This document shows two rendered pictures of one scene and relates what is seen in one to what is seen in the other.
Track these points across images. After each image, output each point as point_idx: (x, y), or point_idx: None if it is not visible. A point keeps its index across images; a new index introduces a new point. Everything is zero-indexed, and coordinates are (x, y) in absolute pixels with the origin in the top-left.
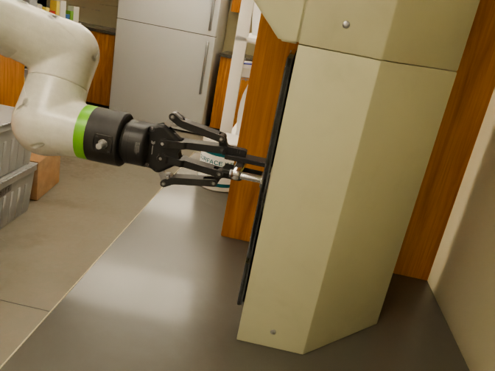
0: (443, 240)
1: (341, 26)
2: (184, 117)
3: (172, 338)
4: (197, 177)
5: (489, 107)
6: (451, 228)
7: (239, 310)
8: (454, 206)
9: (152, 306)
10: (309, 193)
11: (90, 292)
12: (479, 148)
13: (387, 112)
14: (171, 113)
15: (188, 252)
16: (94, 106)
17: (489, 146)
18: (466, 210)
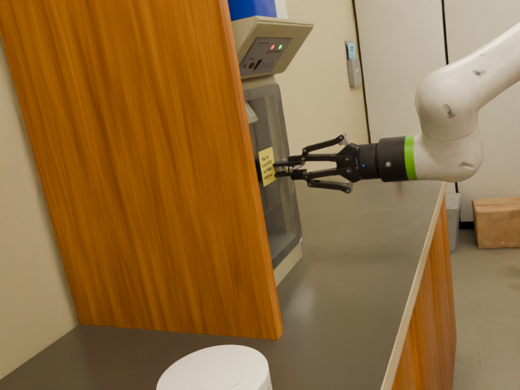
0: (44, 302)
1: None
2: (334, 138)
3: (342, 251)
4: (323, 181)
5: (2, 155)
6: (49, 278)
7: (293, 269)
8: (33, 264)
9: (357, 262)
10: None
11: (404, 262)
12: (22, 194)
13: None
14: (344, 133)
15: (326, 304)
16: (408, 135)
17: (39, 181)
18: (56, 244)
